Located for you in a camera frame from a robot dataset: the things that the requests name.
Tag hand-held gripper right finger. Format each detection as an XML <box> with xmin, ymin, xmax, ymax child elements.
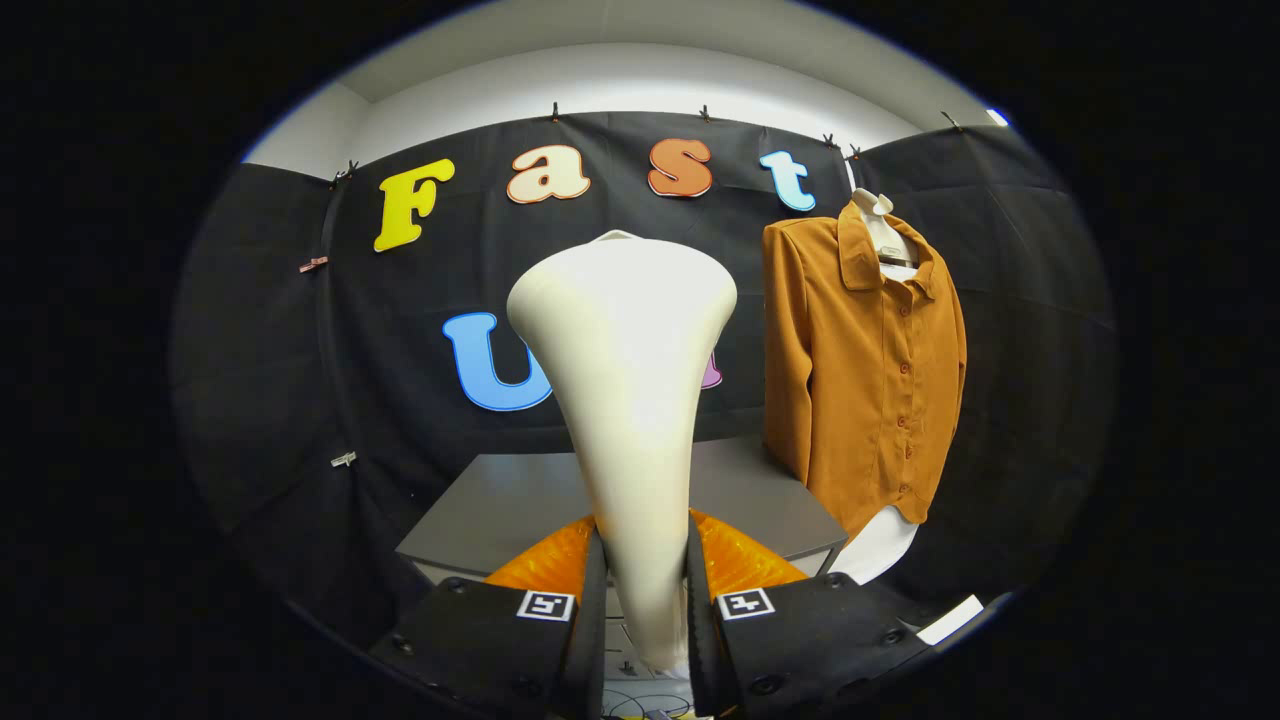
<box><xmin>685</xmin><ymin>508</ymin><xmax>936</xmax><ymax>720</ymax></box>

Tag white clothes hanger stand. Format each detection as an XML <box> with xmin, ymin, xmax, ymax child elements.
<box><xmin>830</xmin><ymin>188</ymin><xmax>923</xmax><ymax>587</ymax></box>

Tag grey cabinet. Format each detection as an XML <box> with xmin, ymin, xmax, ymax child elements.
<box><xmin>395</xmin><ymin>435</ymin><xmax>851</xmax><ymax>683</ymax></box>

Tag black cable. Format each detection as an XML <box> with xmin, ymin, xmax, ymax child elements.
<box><xmin>604</xmin><ymin>684</ymin><xmax>693</xmax><ymax>720</ymax></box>

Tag orange button-up shirt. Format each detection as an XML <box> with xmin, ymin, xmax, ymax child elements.
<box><xmin>762</xmin><ymin>200</ymin><xmax>969</xmax><ymax>543</ymax></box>

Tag white garment steamer head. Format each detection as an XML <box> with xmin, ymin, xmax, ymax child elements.
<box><xmin>506</xmin><ymin>230</ymin><xmax>739</xmax><ymax>674</ymax></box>

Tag white paper sheet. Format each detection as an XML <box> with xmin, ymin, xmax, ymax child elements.
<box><xmin>915</xmin><ymin>594</ymin><xmax>987</xmax><ymax>647</ymax></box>

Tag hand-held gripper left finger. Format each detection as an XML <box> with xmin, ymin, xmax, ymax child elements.
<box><xmin>368</xmin><ymin>512</ymin><xmax>608</xmax><ymax>720</ymax></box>

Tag black backdrop cloth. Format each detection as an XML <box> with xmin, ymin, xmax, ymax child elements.
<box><xmin>170</xmin><ymin>110</ymin><xmax>1116</xmax><ymax>641</ymax></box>

